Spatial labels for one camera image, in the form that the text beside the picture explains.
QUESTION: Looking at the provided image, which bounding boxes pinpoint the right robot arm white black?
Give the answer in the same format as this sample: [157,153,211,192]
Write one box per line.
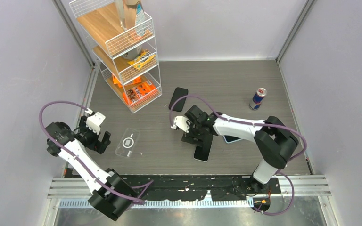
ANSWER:
[171,105,299,193]

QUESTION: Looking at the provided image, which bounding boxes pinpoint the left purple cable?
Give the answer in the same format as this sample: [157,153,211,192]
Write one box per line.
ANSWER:
[39,100,154,206]

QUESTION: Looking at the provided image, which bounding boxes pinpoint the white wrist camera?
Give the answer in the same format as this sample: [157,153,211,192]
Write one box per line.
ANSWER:
[86,112,106,135]
[171,116,192,133]

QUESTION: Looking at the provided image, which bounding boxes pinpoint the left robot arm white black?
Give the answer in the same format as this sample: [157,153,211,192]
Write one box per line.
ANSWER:
[45,112,137,221]

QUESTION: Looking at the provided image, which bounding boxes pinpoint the yellow snack bag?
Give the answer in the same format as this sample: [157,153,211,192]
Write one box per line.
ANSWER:
[127,49,156,70]

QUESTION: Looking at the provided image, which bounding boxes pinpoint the blue white bottle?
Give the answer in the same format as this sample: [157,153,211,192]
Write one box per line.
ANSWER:
[135,1,146,36]

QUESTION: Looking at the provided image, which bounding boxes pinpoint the black phone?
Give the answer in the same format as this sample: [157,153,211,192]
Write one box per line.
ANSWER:
[194,134,213,162]

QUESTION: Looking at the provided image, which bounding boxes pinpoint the purple cable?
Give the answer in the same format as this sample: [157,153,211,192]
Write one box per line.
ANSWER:
[39,100,154,206]
[168,95,308,217]

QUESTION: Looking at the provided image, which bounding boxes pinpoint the clear bottle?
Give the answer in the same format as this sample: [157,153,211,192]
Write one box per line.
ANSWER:
[114,0,127,31]

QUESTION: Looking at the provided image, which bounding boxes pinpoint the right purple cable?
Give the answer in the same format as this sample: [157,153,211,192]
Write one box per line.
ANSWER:
[168,95,308,217]

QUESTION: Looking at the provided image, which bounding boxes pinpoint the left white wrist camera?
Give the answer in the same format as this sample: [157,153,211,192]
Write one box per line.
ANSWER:
[86,112,106,135]

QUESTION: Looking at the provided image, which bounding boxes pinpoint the clear phone case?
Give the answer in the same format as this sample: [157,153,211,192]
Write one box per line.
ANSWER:
[115,128,140,158]

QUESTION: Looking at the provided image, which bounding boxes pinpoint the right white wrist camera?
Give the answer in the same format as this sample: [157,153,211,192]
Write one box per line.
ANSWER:
[171,116,192,133]

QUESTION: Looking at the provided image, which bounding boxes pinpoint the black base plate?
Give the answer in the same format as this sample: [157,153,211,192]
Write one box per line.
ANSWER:
[122,175,281,201]

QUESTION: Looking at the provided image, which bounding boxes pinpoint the orange snack packs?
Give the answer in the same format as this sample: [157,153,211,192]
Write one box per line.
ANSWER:
[112,74,157,105]

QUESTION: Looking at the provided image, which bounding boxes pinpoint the black phone case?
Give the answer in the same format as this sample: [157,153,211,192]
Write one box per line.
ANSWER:
[168,87,189,112]

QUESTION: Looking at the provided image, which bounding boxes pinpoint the red bull can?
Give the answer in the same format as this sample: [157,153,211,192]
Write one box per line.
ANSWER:
[249,88,267,110]

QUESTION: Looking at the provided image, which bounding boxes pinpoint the white wire shelf rack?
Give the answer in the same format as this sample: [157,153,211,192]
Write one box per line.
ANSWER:
[69,0,162,113]

